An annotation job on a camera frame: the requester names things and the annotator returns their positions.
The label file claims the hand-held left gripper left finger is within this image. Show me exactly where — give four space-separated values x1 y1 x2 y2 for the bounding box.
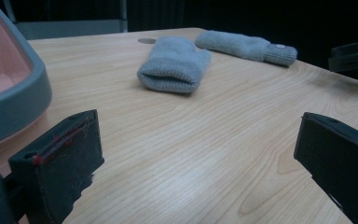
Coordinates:
7 108 105 224

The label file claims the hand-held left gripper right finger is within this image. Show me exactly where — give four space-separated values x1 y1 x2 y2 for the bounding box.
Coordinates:
293 111 358 224

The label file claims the pink basin with grey rim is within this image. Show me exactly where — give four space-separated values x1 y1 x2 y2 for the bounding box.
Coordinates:
0 0 53 149

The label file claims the grey sock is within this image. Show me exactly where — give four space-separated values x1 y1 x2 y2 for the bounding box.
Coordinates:
195 30 298 67
136 35 213 94

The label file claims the grey metal chair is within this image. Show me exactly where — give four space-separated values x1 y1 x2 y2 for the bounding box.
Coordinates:
2 0 129 41

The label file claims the round grey table cap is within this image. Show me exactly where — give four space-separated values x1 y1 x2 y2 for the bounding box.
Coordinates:
137 37 158 45

